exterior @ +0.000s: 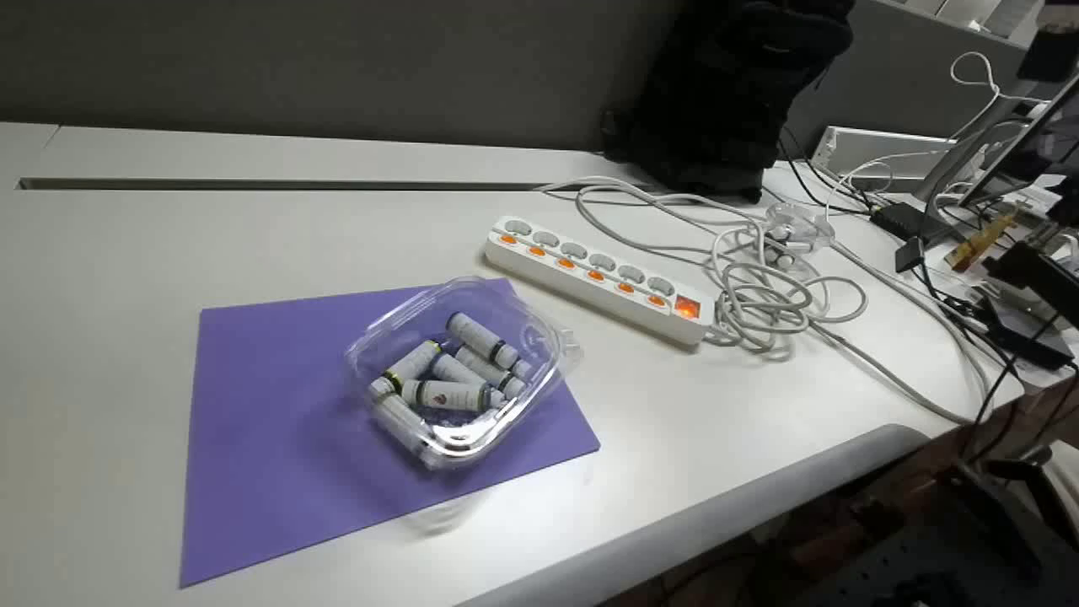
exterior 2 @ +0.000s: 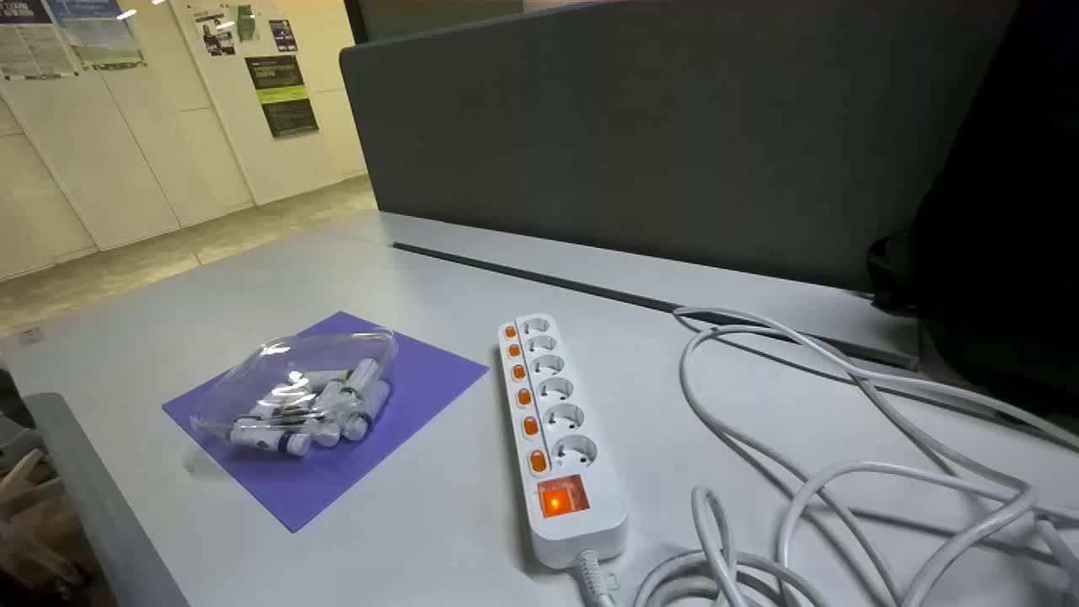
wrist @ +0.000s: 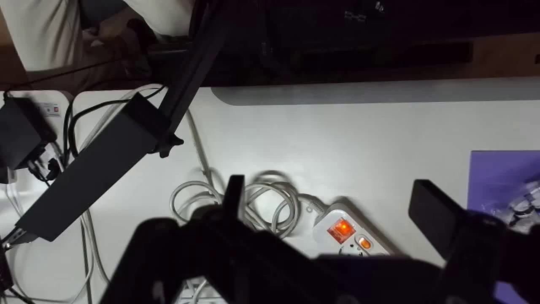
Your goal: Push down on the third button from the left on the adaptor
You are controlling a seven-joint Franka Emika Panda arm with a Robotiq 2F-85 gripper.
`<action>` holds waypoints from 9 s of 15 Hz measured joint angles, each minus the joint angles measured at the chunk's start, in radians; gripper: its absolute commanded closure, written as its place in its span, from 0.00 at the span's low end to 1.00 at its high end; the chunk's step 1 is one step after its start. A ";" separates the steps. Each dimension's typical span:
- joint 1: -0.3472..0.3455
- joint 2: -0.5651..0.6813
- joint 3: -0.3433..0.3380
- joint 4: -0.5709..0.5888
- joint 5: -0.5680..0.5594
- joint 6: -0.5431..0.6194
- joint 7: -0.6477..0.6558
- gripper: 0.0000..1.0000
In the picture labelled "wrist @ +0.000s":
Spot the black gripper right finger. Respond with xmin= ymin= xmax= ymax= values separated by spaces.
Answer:
xmin=407 ymin=177 xmax=540 ymax=304

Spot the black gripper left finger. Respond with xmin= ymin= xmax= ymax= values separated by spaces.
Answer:
xmin=100 ymin=173 xmax=340 ymax=304

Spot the white multi-socket power strip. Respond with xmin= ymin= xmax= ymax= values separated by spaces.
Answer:
xmin=311 ymin=195 xmax=399 ymax=259

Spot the clear plastic container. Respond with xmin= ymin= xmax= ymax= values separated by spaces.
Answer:
xmin=495 ymin=177 xmax=540 ymax=232

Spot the purple mat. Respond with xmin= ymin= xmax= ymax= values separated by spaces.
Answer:
xmin=466 ymin=148 xmax=540 ymax=304

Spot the black stand pole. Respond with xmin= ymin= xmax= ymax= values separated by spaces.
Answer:
xmin=159 ymin=0 xmax=230 ymax=158

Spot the black power adapter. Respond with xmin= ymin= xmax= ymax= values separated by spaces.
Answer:
xmin=0 ymin=95 xmax=60 ymax=171

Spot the white fabric object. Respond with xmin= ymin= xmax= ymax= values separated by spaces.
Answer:
xmin=0 ymin=0 xmax=196 ymax=74

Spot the thin white cable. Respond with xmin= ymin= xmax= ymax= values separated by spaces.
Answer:
xmin=0 ymin=166 xmax=112 ymax=304

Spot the white coiled power strip cable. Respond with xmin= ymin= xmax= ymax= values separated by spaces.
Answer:
xmin=169 ymin=107 xmax=330 ymax=239

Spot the long black camera bar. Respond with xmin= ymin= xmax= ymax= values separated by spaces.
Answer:
xmin=14 ymin=90 xmax=186 ymax=242

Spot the thin black cable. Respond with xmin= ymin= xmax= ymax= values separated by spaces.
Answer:
xmin=60 ymin=82 xmax=168 ymax=170

